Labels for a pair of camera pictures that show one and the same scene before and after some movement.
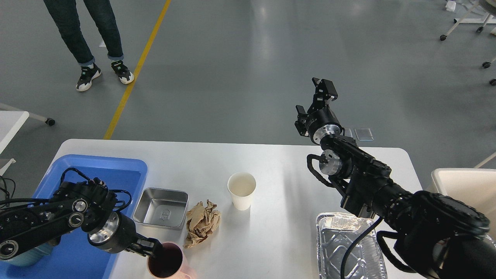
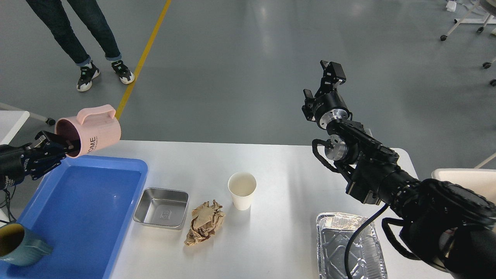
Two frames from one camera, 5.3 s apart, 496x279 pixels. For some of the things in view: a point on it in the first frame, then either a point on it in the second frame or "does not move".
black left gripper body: x=118 y=236 → x=15 y=162
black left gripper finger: x=151 y=254 → x=43 y=162
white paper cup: x=242 y=186 does not move
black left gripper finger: x=148 y=243 → x=58 y=141
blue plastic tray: x=74 y=256 does not move
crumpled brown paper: x=201 y=221 does not move
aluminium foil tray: x=335 y=232 does not move
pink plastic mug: x=167 y=263 → x=96 y=127
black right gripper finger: x=325 y=90 → x=333 y=73
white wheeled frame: x=487 y=20 does not move
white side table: x=11 y=122 does not move
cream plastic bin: x=476 y=187 does not move
